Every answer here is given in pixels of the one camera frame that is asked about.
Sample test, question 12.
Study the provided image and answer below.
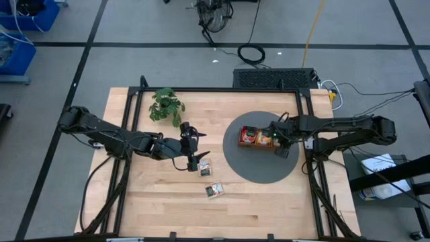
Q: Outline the orange peach tea sachet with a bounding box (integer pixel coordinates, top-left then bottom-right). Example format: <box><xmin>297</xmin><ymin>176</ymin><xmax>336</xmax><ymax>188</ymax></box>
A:
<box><xmin>256</xmin><ymin>129</ymin><xmax>273</xmax><ymax>147</ymax></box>

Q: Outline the red strawberry tea sachet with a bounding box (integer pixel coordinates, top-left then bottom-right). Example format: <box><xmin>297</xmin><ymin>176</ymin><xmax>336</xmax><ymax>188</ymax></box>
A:
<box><xmin>239</xmin><ymin>126</ymin><xmax>258</xmax><ymax>145</ymax></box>

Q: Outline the wooden three-compartment tray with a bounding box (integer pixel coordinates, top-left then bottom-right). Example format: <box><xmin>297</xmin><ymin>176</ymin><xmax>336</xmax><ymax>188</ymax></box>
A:
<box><xmin>237</xmin><ymin>125</ymin><xmax>282</xmax><ymax>151</ymax></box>

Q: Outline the grey round woven mat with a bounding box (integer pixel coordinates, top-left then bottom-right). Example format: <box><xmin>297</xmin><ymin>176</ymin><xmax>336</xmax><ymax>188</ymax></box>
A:
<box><xmin>222</xmin><ymin>110</ymin><xmax>300</xmax><ymax>185</ymax></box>

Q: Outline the white paper booklet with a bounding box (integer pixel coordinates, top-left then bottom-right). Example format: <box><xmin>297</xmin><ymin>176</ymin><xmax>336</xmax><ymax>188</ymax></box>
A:
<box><xmin>357</xmin><ymin>153</ymin><xmax>413</xmax><ymax>202</ymax></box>

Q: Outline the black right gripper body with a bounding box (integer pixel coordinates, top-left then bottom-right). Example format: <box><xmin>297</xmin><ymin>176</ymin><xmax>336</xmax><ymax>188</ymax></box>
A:
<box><xmin>268</xmin><ymin>116</ymin><xmax>300</xmax><ymax>159</ymax></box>

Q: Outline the black metal beam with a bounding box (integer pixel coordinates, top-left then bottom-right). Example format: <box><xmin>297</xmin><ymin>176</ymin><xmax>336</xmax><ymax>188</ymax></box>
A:
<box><xmin>348</xmin><ymin>163</ymin><xmax>430</xmax><ymax>193</ymax></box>

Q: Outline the white looped cable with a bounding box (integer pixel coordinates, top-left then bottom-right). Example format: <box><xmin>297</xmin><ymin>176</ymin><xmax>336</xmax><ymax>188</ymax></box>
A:
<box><xmin>320</xmin><ymin>79</ymin><xmax>345</xmax><ymax>112</ymax></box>

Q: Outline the coiled black cable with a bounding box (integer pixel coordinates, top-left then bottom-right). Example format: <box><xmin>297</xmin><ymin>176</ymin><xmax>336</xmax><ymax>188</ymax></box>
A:
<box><xmin>236</xmin><ymin>43</ymin><xmax>266</xmax><ymax>66</ymax></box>

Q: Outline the green plant in white pot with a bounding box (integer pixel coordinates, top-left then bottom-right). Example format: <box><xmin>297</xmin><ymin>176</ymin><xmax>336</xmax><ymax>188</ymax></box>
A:
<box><xmin>148</xmin><ymin>87</ymin><xmax>186</xmax><ymax>128</ymax></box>

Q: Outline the black mesh computer tower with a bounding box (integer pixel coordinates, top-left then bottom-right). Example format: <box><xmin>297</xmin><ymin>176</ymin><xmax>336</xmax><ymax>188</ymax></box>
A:
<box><xmin>232</xmin><ymin>68</ymin><xmax>320</xmax><ymax>90</ymax></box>

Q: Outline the blue plastic bin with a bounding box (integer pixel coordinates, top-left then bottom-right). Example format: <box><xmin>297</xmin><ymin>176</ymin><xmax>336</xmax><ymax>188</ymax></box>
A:
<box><xmin>0</xmin><ymin>0</ymin><xmax>61</xmax><ymax>33</ymax></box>
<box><xmin>0</xmin><ymin>32</ymin><xmax>37</xmax><ymax>77</ymax></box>

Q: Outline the black equipment foot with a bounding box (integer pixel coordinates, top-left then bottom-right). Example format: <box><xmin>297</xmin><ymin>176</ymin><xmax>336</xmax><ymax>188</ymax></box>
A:
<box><xmin>0</xmin><ymin>103</ymin><xmax>14</xmax><ymax>122</ymax></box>

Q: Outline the black floor fan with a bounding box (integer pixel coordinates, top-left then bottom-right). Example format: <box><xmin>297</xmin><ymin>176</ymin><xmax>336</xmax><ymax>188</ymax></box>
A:
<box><xmin>195</xmin><ymin>0</ymin><xmax>234</xmax><ymax>46</ymax></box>

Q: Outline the long yellow cable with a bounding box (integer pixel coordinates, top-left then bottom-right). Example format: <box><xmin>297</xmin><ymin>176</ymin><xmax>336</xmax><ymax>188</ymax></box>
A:
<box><xmin>301</xmin><ymin>0</ymin><xmax>327</xmax><ymax>69</ymax></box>

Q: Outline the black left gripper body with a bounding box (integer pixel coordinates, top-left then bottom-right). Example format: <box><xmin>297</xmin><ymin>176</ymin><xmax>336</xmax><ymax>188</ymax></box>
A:
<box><xmin>164</xmin><ymin>121</ymin><xmax>200</xmax><ymax>173</ymax></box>

